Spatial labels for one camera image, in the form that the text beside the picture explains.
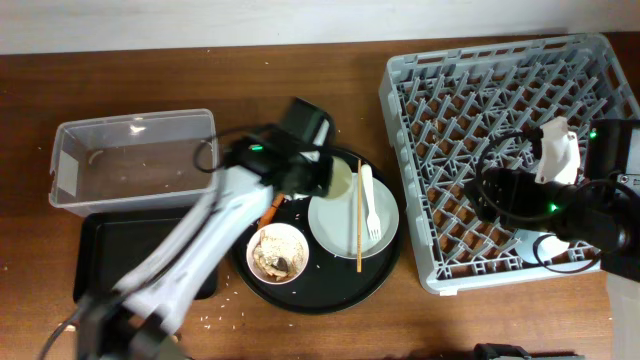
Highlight white cup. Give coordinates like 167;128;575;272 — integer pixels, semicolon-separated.
326;156;352;200

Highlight wooden chopstick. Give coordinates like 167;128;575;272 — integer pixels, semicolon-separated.
356;159;363;273

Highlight light blue cup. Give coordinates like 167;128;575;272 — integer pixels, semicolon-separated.
514;229;569;264

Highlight grey plate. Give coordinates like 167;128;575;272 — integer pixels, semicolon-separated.
307;178;399;259

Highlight orange carrot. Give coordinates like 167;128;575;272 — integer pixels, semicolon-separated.
257;193;285;230

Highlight white plastic fork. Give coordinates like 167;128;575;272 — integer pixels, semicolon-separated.
361;164;382;241

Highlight pink bowl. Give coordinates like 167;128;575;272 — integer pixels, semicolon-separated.
245;223;310;285

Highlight rice and food scraps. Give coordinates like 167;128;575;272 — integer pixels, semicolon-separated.
252;230;305;282

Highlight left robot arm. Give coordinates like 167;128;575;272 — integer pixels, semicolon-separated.
69;98;335;359

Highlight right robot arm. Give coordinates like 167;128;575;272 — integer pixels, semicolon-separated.
463;117;639;359

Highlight grey dishwasher rack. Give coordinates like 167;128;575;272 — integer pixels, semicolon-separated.
379;34;639;296

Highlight round black tray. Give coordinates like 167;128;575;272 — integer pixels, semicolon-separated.
230;167;402;314

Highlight clear plastic bin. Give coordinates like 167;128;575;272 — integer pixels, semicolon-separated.
49;109;218;217

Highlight black rectangular tray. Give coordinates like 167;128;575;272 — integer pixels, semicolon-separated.
72;207;189;302

